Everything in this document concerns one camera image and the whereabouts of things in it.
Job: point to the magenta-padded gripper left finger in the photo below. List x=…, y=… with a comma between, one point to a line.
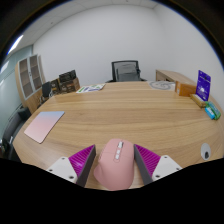
x=80, y=160

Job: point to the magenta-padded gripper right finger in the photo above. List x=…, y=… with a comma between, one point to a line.
x=150, y=161

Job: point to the pink computer mouse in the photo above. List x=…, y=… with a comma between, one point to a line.
x=115, y=170

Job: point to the pink and blue mouse pad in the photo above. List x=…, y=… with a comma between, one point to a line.
x=43, y=126

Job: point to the white round device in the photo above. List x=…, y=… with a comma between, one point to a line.
x=205, y=150

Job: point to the white printed paper sheet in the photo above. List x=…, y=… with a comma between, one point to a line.
x=90, y=88

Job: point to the wide brown box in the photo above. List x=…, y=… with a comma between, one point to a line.
x=70, y=86

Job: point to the blue small box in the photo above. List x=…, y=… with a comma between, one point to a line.
x=209, y=114

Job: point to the white sheet with spiral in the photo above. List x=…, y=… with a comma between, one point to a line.
x=161, y=85

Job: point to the black metal-legged chair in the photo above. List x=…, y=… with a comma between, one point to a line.
x=46, y=89

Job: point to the orange-brown box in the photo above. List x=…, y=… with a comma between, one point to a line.
x=186, y=90

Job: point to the green small box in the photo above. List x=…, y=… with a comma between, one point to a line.
x=215, y=110

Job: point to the black flat box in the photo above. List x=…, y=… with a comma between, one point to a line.
x=67, y=76

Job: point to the wooden side desk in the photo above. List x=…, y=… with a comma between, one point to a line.
x=170, y=76

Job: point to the wooden shelf unit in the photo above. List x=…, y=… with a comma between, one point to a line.
x=28, y=83

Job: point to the purple card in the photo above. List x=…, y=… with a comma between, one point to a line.
x=203, y=85

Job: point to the black mesh office chair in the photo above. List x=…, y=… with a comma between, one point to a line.
x=115, y=68

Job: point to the ceiling light strip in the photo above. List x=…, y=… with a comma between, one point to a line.
x=15, y=45

